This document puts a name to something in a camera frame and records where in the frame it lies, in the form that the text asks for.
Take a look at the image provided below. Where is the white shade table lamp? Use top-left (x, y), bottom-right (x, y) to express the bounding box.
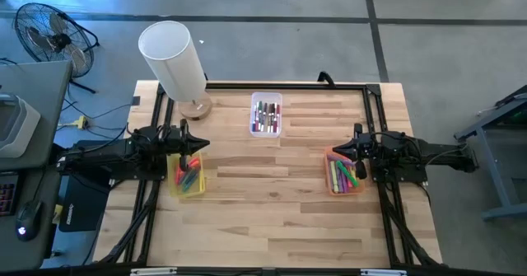
top-left (138, 20), bottom-right (213, 121)

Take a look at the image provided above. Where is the thin green cap pen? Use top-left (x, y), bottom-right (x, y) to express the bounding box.
top-left (183, 166), bottom-right (201, 183)

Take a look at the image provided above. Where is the blue grey metal stand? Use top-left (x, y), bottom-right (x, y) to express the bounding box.
top-left (454, 84), bottom-right (527, 222)

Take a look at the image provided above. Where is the yellow translucent plastic bin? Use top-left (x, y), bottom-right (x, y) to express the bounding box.
top-left (166, 151), bottom-right (207, 199)

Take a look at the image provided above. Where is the black floor cable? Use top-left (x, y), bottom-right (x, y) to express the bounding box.
top-left (60, 98), bottom-right (135, 141)

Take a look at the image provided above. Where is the dark grey desk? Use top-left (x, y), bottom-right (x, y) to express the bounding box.
top-left (0, 163), bottom-right (66, 271)

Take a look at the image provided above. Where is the teal pen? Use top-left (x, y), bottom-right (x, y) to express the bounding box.
top-left (182, 172), bottom-right (201, 193)

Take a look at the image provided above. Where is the grey desk panel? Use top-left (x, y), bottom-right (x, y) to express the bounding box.
top-left (0, 60), bottom-right (74, 172)

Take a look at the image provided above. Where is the white plastic strip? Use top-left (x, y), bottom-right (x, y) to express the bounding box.
top-left (129, 267), bottom-right (179, 276)
top-left (360, 269), bottom-right (408, 276)

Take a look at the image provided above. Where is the black computer mouse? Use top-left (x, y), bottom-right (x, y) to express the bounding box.
top-left (15, 200), bottom-right (44, 241)

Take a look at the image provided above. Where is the grey white desktop device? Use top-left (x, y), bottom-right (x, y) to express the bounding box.
top-left (0, 93), bottom-right (42, 159)

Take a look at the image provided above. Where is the clear plastic bin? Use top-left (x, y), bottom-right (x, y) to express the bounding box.
top-left (249, 91), bottom-right (284, 138)

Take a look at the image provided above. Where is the black floor fan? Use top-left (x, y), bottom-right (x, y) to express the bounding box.
top-left (14, 2), bottom-right (100, 95)

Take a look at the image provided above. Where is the black computer case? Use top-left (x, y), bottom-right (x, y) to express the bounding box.
top-left (58, 171), bottom-right (111, 233)

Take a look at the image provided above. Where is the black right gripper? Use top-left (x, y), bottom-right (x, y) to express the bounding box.
top-left (331, 123), bottom-right (378, 181)

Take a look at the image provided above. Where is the black keyboard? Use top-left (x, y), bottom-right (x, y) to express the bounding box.
top-left (0, 172), bottom-right (20, 218)

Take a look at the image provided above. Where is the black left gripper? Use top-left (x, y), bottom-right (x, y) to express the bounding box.
top-left (162, 118), bottom-right (211, 172)

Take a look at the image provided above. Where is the purple Sharpie highlighter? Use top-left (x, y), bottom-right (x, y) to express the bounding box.
top-left (326, 153), bottom-right (356, 166)

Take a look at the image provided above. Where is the black cable bundle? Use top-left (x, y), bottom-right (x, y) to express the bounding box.
top-left (97, 180), bottom-right (162, 265)
top-left (375, 183), bottom-right (441, 268)

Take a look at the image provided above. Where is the orange translucent plastic bin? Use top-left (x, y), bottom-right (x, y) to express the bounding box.
top-left (323, 146), bottom-right (366, 197)

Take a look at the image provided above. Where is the light green highlighter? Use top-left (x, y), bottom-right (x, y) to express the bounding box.
top-left (329, 161), bottom-right (340, 194)

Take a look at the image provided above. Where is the yellow power plug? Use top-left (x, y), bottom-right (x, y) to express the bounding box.
top-left (57, 116), bottom-right (89, 130)

